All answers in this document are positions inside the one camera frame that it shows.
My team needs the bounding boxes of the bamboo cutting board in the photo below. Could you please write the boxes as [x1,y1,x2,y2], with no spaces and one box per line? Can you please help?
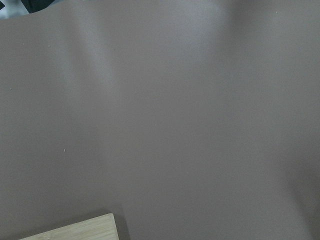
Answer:
[23,213,119,240]

